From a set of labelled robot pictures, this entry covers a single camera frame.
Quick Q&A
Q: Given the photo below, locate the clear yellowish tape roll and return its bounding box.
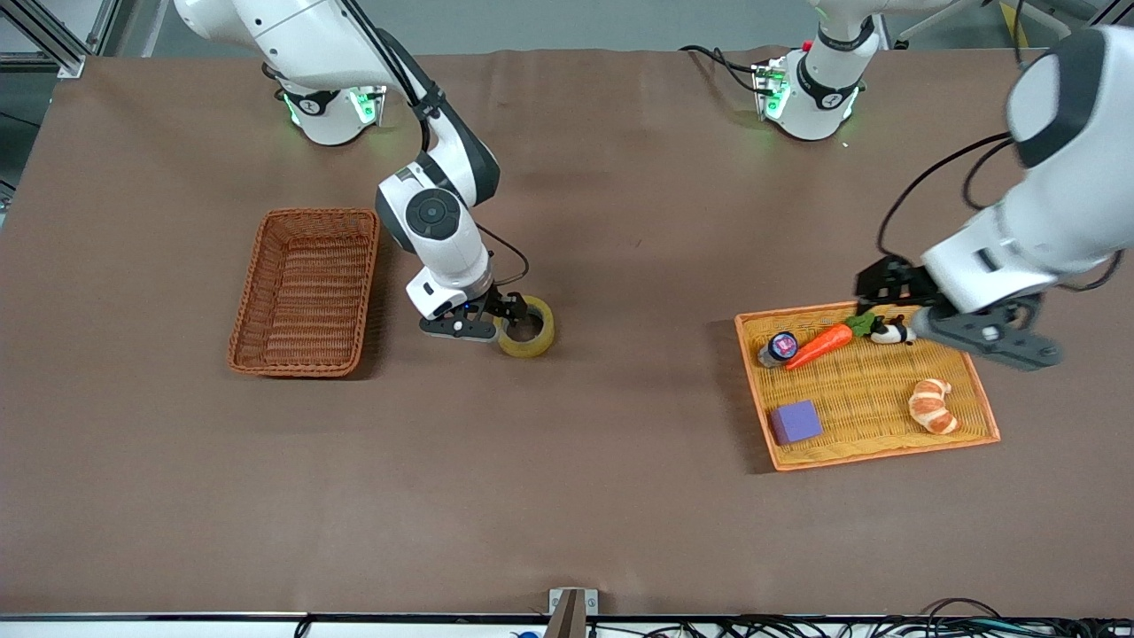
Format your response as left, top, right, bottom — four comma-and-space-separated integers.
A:
495, 295, 558, 360

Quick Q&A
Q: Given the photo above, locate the orange yellow woven tray basket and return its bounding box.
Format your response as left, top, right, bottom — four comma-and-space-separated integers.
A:
734, 289, 1001, 472

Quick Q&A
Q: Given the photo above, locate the brown wicker basket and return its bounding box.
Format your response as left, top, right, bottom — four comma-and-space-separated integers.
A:
227, 208, 381, 379

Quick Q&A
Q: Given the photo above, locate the black white panda toy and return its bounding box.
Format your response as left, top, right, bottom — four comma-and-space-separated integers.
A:
869, 315, 920, 346

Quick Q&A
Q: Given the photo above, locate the orange toy carrot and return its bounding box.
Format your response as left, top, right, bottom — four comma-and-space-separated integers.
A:
785, 309, 879, 371

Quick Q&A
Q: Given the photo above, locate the toy croissant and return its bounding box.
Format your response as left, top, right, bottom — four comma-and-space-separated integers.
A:
908, 378, 961, 436

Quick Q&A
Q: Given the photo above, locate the small bottle with pink lid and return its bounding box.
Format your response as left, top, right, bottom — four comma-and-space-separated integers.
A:
757, 331, 800, 369

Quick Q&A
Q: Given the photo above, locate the brown table cover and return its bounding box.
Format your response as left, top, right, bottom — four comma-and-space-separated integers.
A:
0, 46, 1134, 618

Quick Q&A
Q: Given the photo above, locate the purple foam block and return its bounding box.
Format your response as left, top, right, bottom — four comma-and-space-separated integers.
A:
768, 400, 825, 447

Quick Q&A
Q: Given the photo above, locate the black left arm base cable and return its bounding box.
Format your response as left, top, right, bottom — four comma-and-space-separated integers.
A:
679, 43, 765, 95

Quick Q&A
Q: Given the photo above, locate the metal bracket at table edge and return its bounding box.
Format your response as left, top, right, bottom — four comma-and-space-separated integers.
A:
548, 587, 600, 638

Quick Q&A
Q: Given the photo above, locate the black cable bundle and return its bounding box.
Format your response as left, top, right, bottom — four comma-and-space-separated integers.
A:
585, 598, 1134, 638

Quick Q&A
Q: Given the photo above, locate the metal table edge rail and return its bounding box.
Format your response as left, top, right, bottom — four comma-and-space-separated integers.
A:
0, 611, 1134, 622

